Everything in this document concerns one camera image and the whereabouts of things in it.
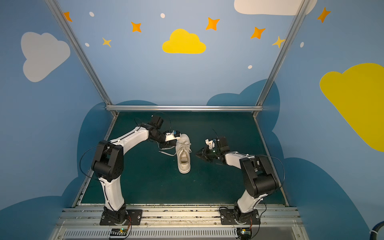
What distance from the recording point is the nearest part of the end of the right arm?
0.74 meters

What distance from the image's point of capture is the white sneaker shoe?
0.86 metres

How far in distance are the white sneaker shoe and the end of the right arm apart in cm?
6
